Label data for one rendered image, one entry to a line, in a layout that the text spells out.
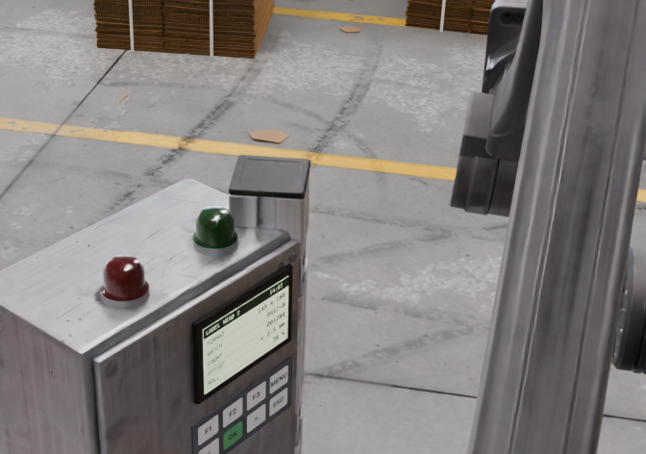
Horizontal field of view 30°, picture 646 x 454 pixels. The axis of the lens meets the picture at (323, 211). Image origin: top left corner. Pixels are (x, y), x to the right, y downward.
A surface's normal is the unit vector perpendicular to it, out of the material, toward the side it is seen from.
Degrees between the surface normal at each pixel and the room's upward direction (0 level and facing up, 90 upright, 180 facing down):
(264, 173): 0
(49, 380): 90
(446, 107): 0
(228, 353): 90
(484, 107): 23
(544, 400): 48
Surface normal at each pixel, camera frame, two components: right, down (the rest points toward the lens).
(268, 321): 0.77, 0.34
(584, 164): -0.07, -0.20
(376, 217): 0.03, -0.86
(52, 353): -0.63, 0.37
